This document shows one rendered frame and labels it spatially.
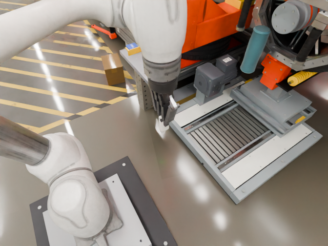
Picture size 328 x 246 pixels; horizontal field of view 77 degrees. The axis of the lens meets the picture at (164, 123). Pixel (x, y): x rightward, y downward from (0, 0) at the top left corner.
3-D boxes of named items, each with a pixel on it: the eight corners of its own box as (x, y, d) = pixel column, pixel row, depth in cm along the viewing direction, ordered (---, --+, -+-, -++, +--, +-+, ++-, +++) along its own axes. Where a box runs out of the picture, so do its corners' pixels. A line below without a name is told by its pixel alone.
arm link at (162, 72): (154, 69, 43) (156, 91, 47) (190, 54, 46) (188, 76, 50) (134, 49, 48) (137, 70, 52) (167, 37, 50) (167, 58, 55)
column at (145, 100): (154, 106, 175) (152, 64, 142) (144, 111, 171) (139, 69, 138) (148, 99, 180) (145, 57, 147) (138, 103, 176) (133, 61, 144)
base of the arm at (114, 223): (82, 267, 73) (77, 266, 68) (64, 212, 84) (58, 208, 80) (129, 235, 79) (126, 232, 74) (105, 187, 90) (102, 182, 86)
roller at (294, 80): (321, 71, 127) (327, 64, 122) (291, 90, 117) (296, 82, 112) (313, 67, 130) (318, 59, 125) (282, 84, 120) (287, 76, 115)
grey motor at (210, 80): (242, 93, 173) (256, 56, 145) (203, 114, 159) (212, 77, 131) (227, 81, 182) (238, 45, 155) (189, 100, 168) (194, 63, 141)
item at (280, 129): (310, 117, 156) (317, 109, 149) (279, 139, 144) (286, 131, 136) (258, 81, 182) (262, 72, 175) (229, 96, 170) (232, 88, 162)
